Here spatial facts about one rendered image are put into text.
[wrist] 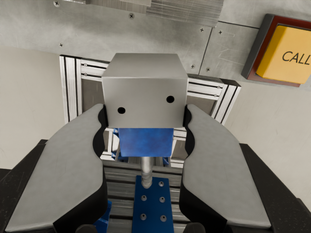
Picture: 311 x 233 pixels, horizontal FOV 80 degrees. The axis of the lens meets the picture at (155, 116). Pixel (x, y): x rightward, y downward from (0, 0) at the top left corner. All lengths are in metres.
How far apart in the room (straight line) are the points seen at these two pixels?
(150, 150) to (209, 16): 0.12
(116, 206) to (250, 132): 1.21
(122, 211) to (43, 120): 1.09
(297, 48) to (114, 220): 0.42
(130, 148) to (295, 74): 0.23
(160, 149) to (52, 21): 0.21
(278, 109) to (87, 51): 1.35
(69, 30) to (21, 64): 1.05
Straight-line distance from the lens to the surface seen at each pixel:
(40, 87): 1.33
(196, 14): 0.17
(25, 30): 0.30
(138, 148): 0.15
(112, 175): 0.52
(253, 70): 0.29
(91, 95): 0.99
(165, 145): 0.15
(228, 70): 0.30
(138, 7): 0.19
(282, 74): 0.29
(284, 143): 1.73
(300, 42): 0.28
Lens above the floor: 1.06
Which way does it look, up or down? 58 degrees down
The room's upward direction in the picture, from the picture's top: 177 degrees clockwise
